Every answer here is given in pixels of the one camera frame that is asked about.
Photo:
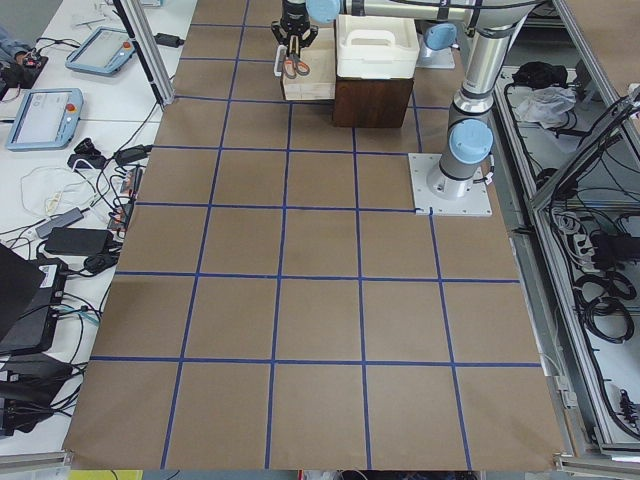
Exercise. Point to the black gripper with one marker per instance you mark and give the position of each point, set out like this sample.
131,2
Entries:
294,14

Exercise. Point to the grey red handled scissors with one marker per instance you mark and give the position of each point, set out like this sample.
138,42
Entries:
297,68

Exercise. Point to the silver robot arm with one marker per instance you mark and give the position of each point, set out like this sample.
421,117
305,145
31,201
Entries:
482,14
469,138

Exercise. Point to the dark wooden drawer cabinet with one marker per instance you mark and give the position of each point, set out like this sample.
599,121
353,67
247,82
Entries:
371,103

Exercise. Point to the white plastic tray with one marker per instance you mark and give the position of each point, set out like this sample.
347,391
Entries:
379,48

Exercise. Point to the blue teach pendant far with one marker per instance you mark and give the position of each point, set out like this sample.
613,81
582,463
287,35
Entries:
104,52

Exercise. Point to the blue teach pendant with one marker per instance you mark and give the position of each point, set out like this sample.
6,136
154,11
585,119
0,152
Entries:
46,120
104,52

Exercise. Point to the white cloth rag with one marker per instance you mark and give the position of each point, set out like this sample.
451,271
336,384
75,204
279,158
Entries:
548,107

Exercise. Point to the blue teach pendant near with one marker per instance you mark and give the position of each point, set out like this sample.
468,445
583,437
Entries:
46,120

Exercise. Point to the black power adapter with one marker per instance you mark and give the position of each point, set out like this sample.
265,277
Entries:
77,241

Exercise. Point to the black laptop computer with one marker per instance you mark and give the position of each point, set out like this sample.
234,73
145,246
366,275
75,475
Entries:
30,292

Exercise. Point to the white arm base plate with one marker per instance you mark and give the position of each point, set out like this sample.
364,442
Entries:
438,195
436,48

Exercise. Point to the aluminium frame post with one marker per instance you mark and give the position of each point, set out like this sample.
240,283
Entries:
137,26

